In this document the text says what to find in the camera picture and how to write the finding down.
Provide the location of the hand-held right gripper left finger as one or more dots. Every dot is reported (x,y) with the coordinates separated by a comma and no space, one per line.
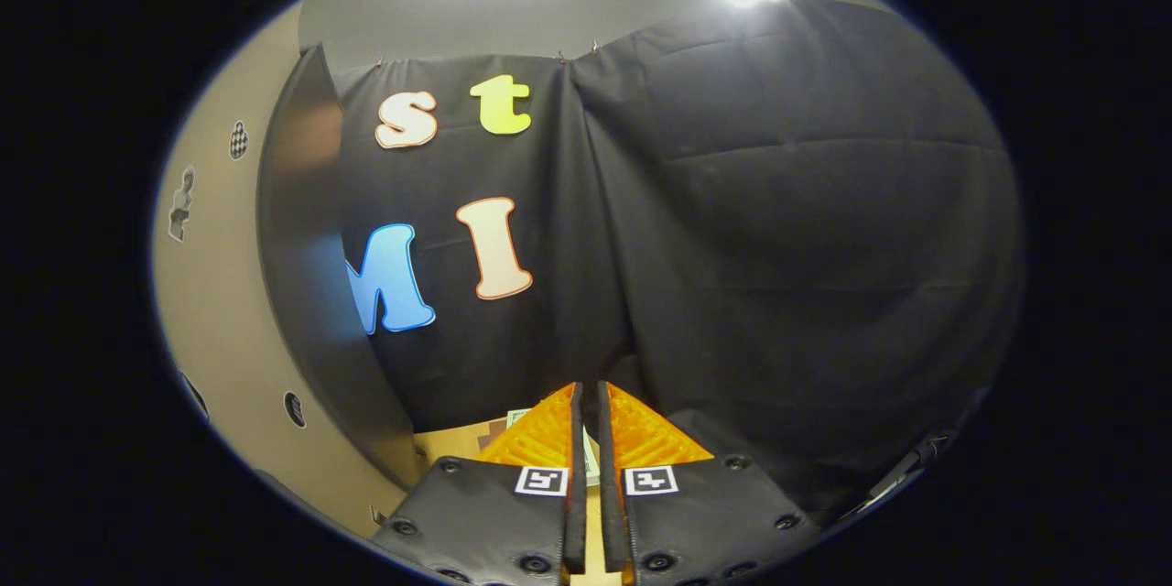
(575,476)

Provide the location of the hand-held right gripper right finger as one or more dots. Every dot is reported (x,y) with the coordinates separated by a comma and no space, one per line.
(608,476)

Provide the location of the grey cabinet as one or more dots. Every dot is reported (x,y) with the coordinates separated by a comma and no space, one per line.
(302,247)

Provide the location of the beige cabinet door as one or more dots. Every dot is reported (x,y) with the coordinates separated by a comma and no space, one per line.
(220,320)

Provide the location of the black backdrop cloth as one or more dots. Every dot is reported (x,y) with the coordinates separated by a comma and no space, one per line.
(778,247)

